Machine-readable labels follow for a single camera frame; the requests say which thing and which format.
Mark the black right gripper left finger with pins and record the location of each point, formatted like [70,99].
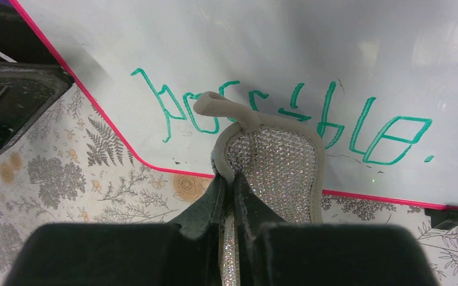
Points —
[183,251]

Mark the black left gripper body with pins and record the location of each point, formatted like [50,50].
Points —
[18,41]

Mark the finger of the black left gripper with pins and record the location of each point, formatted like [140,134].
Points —
[26,92]

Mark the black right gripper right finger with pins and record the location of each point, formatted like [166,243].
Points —
[274,252]

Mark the grey glitter eraser mitt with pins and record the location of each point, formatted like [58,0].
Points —
[282,160]

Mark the pink framed whiteboard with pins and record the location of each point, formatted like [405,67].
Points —
[378,80]

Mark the floral table mat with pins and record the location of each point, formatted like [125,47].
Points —
[71,167]

